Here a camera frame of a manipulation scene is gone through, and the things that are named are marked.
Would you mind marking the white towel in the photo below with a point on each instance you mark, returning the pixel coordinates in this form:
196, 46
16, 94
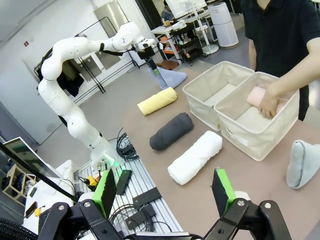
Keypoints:
196, 157

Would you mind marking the person's left forearm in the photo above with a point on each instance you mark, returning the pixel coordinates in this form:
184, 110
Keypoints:
295, 75

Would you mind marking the black utility cart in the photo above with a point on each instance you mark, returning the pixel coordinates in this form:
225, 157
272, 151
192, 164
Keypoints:
187, 45

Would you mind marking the white pole stand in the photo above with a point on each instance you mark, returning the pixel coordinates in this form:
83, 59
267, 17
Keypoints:
203, 37

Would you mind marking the aluminium profile base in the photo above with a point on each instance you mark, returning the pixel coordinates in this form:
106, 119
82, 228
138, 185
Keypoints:
147, 175

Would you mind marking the person's left hand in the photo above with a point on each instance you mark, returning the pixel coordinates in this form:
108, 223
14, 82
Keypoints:
268, 103

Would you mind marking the brown cloth on floor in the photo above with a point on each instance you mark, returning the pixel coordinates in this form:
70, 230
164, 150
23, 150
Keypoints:
168, 64

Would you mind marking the yellow rolled towel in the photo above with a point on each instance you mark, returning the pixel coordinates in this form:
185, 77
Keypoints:
157, 101

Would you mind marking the black clothes rack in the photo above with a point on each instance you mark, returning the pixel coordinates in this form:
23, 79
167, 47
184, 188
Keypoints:
98, 82

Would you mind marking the black power box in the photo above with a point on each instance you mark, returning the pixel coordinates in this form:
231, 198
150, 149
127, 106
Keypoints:
124, 182

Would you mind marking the light grey folded towel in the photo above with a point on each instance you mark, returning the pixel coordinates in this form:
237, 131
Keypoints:
302, 165

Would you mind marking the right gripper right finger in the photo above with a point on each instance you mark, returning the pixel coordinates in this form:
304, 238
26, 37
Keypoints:
221, 195

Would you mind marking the white air purifier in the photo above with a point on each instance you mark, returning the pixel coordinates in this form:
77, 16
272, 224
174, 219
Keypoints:
223, 25

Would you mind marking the person's right forearm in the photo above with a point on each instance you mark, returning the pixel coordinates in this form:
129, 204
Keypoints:
252, 57

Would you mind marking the person in black shirt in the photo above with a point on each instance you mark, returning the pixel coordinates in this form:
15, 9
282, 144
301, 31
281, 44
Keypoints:
280, 32

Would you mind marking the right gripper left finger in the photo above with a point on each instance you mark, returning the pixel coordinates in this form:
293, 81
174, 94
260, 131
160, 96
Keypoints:
107, 192

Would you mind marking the black smartphone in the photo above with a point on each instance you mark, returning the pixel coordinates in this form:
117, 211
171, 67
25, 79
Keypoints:
31, 209

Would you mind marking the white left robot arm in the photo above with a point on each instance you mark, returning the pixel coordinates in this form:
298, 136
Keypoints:
75, 47

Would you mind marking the black mounting plate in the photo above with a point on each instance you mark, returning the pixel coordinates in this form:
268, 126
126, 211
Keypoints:
140, 216
147, 195

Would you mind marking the dark hanging jacket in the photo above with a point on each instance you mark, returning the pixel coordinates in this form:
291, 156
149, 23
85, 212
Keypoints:
72, 80

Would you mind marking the yellow emergency stop button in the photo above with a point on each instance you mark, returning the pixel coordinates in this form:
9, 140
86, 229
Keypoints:
91, 181

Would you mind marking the pink towel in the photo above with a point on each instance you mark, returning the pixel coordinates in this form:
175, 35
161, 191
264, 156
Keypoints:
255, 95

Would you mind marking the seated background person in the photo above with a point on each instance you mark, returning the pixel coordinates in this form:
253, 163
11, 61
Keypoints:
167, 13

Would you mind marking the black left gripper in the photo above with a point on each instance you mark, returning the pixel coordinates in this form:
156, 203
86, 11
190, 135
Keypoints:
147, 54

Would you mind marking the wooden shelf unit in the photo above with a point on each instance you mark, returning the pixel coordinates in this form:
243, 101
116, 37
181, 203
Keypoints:
17, 185

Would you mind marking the dark grey rolled towel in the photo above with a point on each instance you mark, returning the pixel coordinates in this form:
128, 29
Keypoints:
172, 132

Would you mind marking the computer monitor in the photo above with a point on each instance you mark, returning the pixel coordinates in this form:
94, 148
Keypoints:
22, 155

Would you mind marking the blue towel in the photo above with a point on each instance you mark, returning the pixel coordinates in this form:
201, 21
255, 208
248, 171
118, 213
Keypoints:
168, 78

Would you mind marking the beige fabric storage bin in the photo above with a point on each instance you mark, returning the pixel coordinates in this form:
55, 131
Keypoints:
212, 85
252, 135

